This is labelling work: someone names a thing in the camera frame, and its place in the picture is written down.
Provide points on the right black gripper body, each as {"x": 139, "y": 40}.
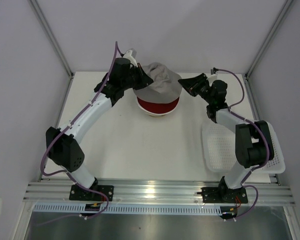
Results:
{"x": 202, "y": 89}

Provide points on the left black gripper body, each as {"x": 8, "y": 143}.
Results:
{"x": 134, "y": 78}

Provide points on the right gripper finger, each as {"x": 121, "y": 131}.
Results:
{"x": 201, "y": 77}
{"x": 188, "y": 84}

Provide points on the grey bucket hat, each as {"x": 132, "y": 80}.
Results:
{"x": 165, "y": 87}

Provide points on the red cap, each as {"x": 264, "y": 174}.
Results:
{"x": 146, "y": 103}

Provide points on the white bucket hat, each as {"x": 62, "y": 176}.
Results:
{"x": 158, "y": 108}

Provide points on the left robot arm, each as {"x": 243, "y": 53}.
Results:
{"x": 63, "y": 143}

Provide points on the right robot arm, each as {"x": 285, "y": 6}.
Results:
{"x": 253, "y": 144}

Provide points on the white plastic basket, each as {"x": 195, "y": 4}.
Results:
{"x": 218, "y": 145}

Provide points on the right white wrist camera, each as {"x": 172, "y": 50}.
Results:
{"x": 213, "y": 74}

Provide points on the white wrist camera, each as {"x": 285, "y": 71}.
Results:
{"x": 130, "y": 55}
{"x": 213, "y": 74}

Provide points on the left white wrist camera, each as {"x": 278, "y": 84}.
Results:
{"x": 130, "y": 55}

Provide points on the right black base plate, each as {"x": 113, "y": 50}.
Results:
{"x": 217, "y": 195}

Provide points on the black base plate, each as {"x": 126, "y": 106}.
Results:
{"x": 79, "y": 194}
{"x": 217, "y": 195}

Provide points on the right aluminium frame post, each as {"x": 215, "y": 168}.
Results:
{"x": 270, "y": 36}

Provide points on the aluminium frame post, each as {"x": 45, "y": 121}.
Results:
{"x": 39, "y": 14}
{"x": 270, "y": 36}

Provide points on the aluminium mounting rail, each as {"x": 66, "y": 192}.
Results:
{"x": 155, "y": 192}

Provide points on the left aluminium frame post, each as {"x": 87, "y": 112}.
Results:
{"x": 39, "y": 14}

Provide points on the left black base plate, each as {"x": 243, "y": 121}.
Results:
{"x": 79, "y": 194}

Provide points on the white slotted cable duct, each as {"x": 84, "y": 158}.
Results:
{"x": 83, "y": 208}

